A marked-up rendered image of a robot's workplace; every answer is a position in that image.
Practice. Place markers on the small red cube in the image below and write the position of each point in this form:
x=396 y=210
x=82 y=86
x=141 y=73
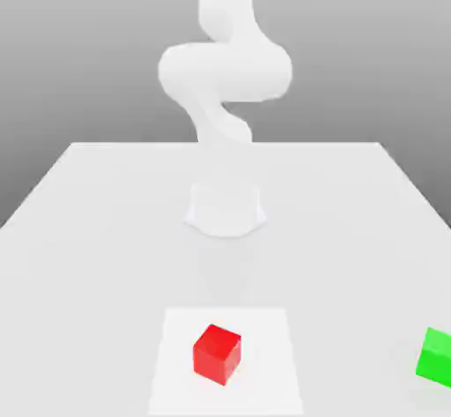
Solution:
x=215 y=355

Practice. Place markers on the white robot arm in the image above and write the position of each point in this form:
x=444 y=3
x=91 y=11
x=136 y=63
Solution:
x=225 y=71

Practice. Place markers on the small green cube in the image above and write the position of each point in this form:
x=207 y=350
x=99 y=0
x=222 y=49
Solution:
x=435 y=357

